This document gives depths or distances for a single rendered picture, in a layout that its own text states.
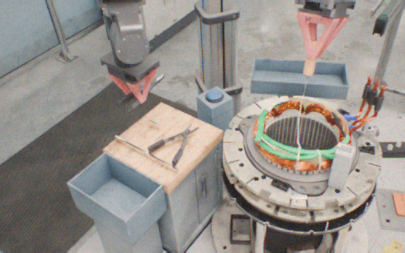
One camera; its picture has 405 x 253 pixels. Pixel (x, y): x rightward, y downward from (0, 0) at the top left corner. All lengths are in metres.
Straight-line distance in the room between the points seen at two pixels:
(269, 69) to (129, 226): 0.62
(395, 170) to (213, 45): 0.64
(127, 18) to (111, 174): 0.42
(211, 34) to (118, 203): 0.54
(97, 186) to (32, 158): 1.63
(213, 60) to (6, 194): 1.55
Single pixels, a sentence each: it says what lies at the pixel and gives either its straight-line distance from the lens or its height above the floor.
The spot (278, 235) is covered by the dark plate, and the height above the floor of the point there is 0.78.
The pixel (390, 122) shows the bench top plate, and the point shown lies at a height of 0.78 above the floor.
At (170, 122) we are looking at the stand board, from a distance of 0.99.
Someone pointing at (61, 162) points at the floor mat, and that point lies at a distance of 2.51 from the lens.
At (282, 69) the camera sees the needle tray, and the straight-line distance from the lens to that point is 1.21.
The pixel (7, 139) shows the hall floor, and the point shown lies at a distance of 2.81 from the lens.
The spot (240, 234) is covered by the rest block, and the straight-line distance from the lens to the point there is 1.05.
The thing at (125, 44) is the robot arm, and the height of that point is 1.37.
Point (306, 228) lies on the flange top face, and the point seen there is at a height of 1.02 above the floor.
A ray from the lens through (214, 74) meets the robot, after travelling 1.27.
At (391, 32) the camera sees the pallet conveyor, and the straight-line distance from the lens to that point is 2.58.
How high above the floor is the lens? 1.71
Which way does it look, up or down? 42 degrees down
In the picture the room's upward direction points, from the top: 3 degrees counter-clockwise
